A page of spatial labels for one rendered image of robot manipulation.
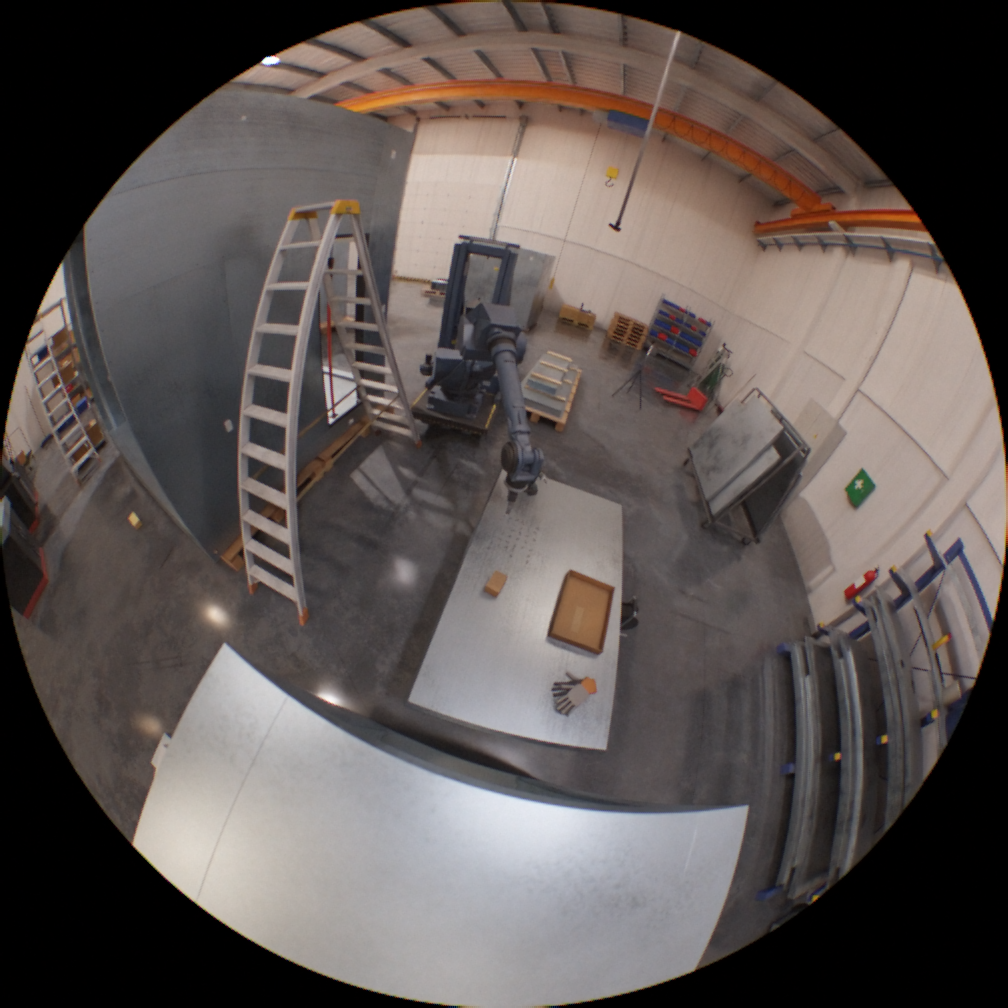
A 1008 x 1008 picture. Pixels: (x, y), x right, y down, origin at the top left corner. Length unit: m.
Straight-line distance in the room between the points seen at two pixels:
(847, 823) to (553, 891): 3.36
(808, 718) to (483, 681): 3.34
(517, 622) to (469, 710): 0.52
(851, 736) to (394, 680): 3.96
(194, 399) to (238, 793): 1.99
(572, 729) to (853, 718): 2.87
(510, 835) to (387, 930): 0.30
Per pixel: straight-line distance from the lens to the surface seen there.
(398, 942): 0.73
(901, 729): 3.70
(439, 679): 1.52
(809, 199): 10.22
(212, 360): 2.25
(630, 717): 2.57
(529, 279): 7.96
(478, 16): 9.67
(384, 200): 3.24
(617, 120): 9.14
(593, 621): 1.82
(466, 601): 1.65
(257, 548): 2.34
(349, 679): 2.23
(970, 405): 5.51
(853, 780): 3.80
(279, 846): 0.68
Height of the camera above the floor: 2.14
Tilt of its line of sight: 46 degrees down
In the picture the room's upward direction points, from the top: 18 degrees clockwise
